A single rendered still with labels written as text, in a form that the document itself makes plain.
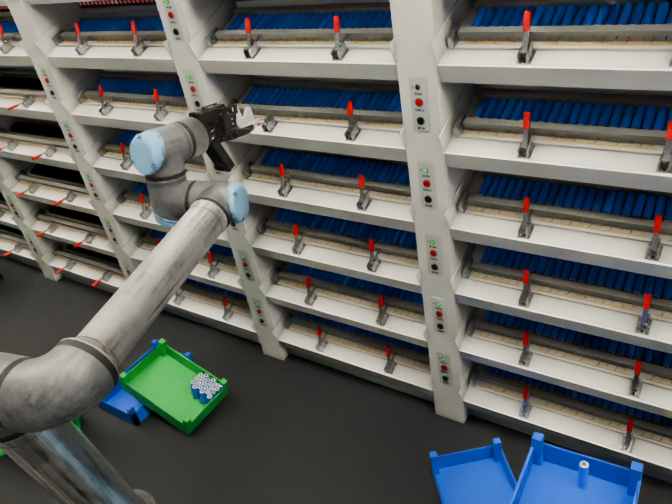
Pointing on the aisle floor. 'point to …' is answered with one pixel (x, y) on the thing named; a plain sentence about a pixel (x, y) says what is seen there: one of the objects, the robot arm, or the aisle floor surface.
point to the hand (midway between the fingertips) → (252, 123)
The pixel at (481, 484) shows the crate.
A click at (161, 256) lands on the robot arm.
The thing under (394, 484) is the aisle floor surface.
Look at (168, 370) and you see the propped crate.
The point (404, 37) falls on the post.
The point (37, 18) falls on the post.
